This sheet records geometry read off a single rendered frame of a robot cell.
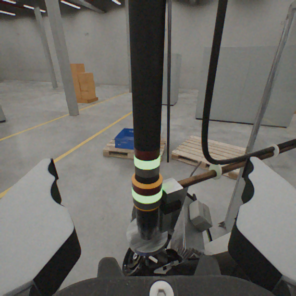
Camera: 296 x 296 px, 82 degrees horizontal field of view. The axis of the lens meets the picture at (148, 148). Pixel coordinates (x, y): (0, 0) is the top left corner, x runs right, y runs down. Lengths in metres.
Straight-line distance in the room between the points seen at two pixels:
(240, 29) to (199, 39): 2.17
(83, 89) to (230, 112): 6.01
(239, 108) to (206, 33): 7.32
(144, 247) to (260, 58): 5.56
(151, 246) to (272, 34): 12.49
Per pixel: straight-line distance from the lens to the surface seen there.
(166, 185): 0.27
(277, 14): 12.70
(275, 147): 0.45
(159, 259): 0.56
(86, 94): 8.32
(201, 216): 0.78
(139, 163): 0.21
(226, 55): 5.59
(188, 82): 12.37
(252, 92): 5.76
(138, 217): 0.28
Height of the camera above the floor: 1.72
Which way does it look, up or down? 27 degrees down
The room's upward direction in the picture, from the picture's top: straight up
